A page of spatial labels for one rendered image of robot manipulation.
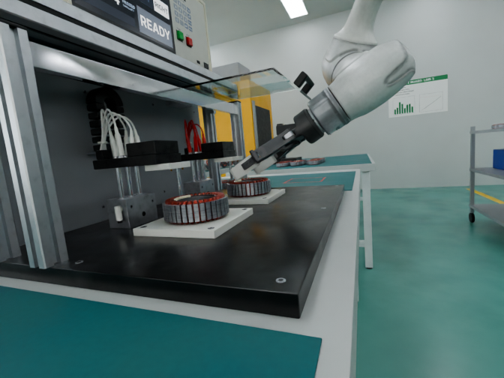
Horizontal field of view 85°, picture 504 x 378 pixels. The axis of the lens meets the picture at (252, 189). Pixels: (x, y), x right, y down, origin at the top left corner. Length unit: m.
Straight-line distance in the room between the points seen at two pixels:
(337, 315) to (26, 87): 0.41
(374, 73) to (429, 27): 5.51
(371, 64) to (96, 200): 0.61
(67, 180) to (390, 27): 5.82
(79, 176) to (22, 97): 0.25
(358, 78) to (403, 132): 5.18
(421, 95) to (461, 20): 1.22
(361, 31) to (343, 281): 0.58
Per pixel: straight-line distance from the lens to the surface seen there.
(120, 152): 0.54
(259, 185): 0.65
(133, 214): 0.55
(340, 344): 0.23
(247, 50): 6.47
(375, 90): 0.61
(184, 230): 0.42
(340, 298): 0.28
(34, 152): 0.42
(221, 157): 0.69
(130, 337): 0.26
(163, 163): 0.48
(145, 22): 0.69
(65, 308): 0.35
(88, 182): 0.66
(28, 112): 0.43
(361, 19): 0.75
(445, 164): 5.90
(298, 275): 0.27
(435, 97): 5.88
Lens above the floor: 0.88
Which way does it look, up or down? 7 degrees down
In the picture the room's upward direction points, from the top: 5 degrees counter-clockwise
